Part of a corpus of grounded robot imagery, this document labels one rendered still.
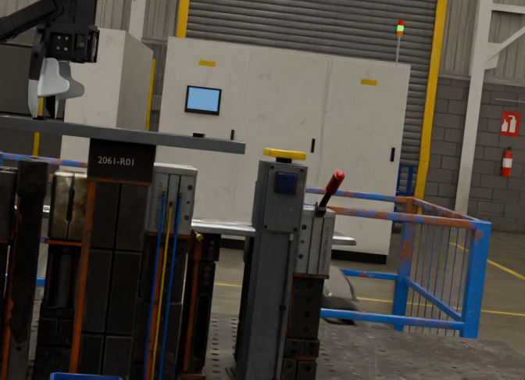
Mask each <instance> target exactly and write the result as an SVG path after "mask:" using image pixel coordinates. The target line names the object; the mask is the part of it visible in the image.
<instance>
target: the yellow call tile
mask: <svg viewBox="0 0 525 380"><path fill-rule="evenodd" d="M263 155H265V156H271V157H276V162H279V163H291V162H292V159H293V160H306V153H305V152H297V151H290V150H283V149H268V148H264V150H263Z"/></svg>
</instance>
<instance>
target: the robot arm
mask: <svg viewBox="0 0 525 380"><path fill-rule="evenodd" d="M97 2H98V0H39V1H37V2H35V3H33V4H31V5H29V6H26V7H24V8H22V9H20V10H18V11H16V12H14V13H12V14H10V15H8V16H3V17H1V18H0V42H7V41H10V40H12V39H14V38H16V37H17V35H18V34H21V33H23V32H24V31H26V30H29V29H31V28H32V27H36V26H37V28H36V32H35V36H34V44H33V48H32V51H31V56H30V70H29V86H28V106H29V108H30V112H31V115H32V117H34V118H37V116H38V109H39V105H40V98H42V97H46V106H45V107H46V109H47V111H48V113H49V115H50V116H51V118H52V119H55V118H56V114H57V109H58V104H59V100H63V99H71V98H76V97H81V96H82V95H83V94H84V85H83V84H82V83H80V82H79V81H76V80H75V79H73V78H72V75H71V66H70V64H69V63H68V62H66V61H61V60H62V59H63V60H69V61H70V62H72V63H83V64H84V63H96V62H97V57H98V43H99V35H100V30H98V27H97V26H95V18H96V10H97ZM95 41H96V46H95Z"/></svg>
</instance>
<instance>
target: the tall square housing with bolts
mask: <svg viewBox="0 0 525 380"><path fill-rule="evenodd" d="M197 175H198V170H197V169H195V168H194V167H191V166H185V165H176V164H169V163H154V170H153V178H152V183H151V186H149V189H148V202H147V210H146V218H145V234H146V237H145V251H144V259H143V267H142V274H141V288H140V291H141V294H137V306H136V314H135V322H134V334H133V343H132V353H131V359H130V373H129V380H174V377H175V370H176V362H177V348H178V341H179V333H180V319H181V312H182V303H181V301H180V295H181V288H182V281H183V273H184V259H185V252H186V245H187V239H191V223H192V215H193V208H194V201H195V187H196V179H197Z"/></svg>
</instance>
